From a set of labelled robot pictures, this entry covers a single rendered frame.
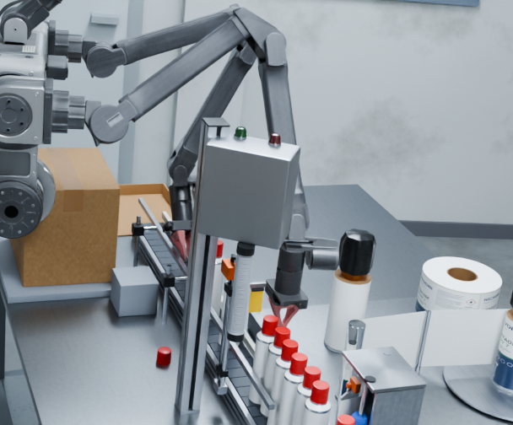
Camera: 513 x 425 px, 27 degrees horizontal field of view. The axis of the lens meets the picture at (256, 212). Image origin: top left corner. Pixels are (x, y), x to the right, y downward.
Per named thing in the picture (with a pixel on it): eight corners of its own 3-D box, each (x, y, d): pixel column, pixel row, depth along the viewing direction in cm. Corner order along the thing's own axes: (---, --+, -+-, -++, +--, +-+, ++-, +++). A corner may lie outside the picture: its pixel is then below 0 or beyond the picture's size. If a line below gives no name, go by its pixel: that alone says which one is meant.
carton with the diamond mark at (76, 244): (115, 282, 280) (121, 188, 270) (23, 287, 272) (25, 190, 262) (94, 234, 306) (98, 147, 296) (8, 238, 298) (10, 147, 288)
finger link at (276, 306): (288, 316, 241) (293, 280, 237) (299, 332, 234) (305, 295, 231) (260, 319, 238) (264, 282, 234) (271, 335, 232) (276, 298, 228)
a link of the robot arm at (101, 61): (248, -6, 272) (255, 0, 262) (261, 45, 277) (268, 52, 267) (80, 45, 269) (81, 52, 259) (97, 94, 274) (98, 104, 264)
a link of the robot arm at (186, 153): (243, 25, 274) (250, 33, 264) (261, 36, 276) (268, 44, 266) (162, 166, 283) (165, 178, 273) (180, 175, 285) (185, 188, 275)
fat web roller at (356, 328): (358, 401, 235) (371, 328, 228) (339, 404, 233) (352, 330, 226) (349, 390, 239) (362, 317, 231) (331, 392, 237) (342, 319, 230)
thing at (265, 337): (275, 405, 230) (287, 323, 222) (252, 407, 228) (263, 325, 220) (267, 392, 234) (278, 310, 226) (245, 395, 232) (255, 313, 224)
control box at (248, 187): (278, 250, 207) (290, 160, 199) (196, 234, 210) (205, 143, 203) (290, 232, 216) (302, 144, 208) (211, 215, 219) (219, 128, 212)
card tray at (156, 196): (189, 233, 319) (191, 221, 318) (105, 237, 310) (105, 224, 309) (163, 194, 345) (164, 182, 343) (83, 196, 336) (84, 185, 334)
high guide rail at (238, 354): (274, 410, 216) (274, 404, 216) (268, 410, 216) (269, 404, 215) (142, 201, 307) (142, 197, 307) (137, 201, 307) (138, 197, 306)
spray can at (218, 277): (222, 320, 262) (230, 245, 254) (202, 322, 260) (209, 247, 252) (215, 310, 266) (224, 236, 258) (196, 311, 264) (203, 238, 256)
